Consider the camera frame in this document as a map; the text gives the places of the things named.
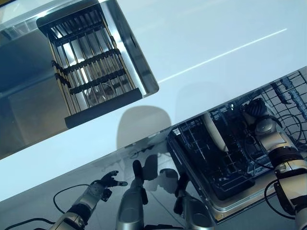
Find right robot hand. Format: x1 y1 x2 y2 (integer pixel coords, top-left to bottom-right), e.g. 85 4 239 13
241 97 268 125

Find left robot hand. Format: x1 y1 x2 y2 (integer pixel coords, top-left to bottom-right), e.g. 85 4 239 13
99 170 129 192

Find cream round plate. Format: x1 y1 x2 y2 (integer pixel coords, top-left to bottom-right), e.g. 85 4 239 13
203 113 229 153

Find open built-in dishwasher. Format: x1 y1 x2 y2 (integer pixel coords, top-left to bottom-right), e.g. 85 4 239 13
166 69 307 225

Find black steel-rod drying rack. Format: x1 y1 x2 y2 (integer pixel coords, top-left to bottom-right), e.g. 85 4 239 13
35 6 144 129

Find stainless steel sink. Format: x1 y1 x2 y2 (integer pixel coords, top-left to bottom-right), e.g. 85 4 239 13
0 0 160 160

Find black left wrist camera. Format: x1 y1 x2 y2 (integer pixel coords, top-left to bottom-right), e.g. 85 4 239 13
101 188 113 202

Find dark wire upper dishwasher rack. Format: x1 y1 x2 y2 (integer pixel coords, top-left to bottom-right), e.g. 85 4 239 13
239 71 307 150

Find dark wire dishwasher rack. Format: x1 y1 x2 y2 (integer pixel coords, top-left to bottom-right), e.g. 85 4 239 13
172 103 277 188
239 71 307 150

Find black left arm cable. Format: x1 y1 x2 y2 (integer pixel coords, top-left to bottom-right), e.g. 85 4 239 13
0 183 90 228

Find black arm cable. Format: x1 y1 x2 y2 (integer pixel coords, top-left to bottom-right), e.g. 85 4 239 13
0 183 90 228
244 114 303 219

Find dark wire lower dishwasher rack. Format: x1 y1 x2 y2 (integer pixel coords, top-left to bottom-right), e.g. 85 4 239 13
172 103 277 188

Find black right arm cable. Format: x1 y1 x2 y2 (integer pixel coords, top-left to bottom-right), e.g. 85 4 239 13
244 114 303 219

